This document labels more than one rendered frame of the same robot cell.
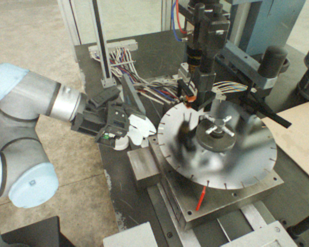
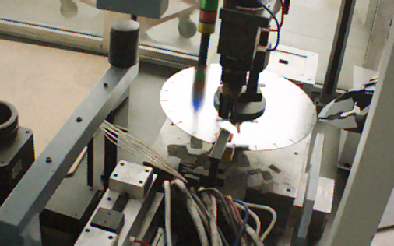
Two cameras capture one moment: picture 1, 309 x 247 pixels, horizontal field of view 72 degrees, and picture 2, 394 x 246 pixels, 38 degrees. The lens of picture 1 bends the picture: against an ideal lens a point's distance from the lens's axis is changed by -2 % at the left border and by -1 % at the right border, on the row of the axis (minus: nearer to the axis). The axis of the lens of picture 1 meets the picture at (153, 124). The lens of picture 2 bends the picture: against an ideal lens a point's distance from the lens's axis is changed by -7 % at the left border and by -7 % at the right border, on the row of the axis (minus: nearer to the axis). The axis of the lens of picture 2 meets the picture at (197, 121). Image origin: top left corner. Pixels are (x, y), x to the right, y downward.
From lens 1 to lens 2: 1.42 m
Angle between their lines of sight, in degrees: 95
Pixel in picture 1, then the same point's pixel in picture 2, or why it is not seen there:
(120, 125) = (371, 85)
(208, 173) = (284, 88)
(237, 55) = (109, 93)
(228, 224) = not seen: hidden behind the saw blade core
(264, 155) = (211, 70)
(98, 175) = not seen: outside the picture
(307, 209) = (156, 104)
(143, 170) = (320, 184)
